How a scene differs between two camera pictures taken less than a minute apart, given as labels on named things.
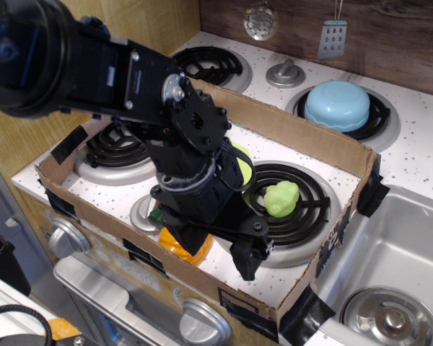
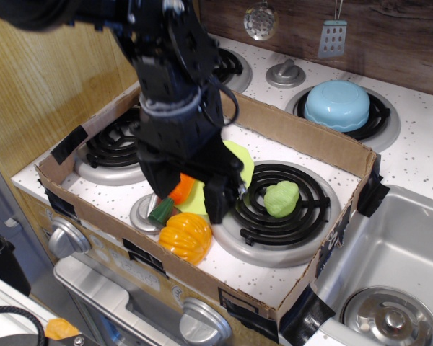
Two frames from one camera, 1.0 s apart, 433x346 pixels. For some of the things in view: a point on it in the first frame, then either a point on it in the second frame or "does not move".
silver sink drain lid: (384, 316) does not move
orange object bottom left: (61, 329) does not move
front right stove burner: (301, 237) does not move
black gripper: (215, 199) to (179, 132)
